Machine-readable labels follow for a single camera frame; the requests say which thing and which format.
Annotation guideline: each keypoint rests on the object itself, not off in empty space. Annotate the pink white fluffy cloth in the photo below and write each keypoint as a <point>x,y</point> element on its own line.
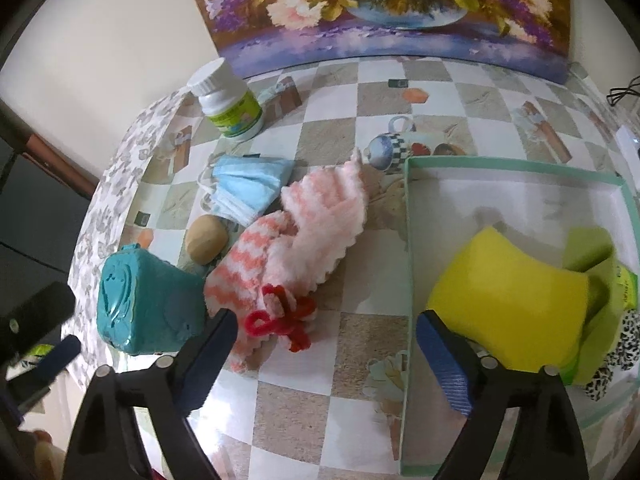
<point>269,274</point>

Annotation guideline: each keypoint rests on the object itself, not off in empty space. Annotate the blue face mask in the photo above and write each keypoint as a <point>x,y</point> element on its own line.
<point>240,189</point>

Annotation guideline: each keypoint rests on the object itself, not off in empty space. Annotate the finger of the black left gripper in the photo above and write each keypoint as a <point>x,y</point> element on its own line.
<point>27,389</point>

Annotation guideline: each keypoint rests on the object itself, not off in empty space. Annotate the beige wooden egg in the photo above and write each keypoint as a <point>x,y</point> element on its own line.
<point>205,239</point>

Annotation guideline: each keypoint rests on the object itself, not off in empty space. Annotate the white pill bottle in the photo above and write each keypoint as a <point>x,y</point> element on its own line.
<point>226,101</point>

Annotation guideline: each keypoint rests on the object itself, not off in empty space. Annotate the teal rimmed white tray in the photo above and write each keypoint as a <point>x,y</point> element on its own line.
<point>449,200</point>

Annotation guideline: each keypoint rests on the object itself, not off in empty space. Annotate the green tissue pack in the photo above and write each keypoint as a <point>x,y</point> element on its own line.
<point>627,286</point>

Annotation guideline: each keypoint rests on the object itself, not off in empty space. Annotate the yellow green sponge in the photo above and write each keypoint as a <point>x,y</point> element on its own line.
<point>524,312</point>

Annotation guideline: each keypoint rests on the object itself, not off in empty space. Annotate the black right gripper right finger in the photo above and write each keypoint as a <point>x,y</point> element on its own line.
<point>546,442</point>

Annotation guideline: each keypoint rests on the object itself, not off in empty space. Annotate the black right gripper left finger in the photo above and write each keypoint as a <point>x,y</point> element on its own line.
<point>106,442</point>

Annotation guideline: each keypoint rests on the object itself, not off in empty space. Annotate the yellow-green cloth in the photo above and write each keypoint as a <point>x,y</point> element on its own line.
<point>591,251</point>

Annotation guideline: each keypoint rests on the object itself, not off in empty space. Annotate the teal plastic toy box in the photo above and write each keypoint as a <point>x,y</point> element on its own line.
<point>146,305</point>

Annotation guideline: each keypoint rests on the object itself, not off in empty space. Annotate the black white scrunchie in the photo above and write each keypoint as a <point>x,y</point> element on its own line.
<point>624,355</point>

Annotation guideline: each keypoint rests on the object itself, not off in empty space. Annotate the flower painting canvas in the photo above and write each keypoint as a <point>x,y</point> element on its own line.
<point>258,36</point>

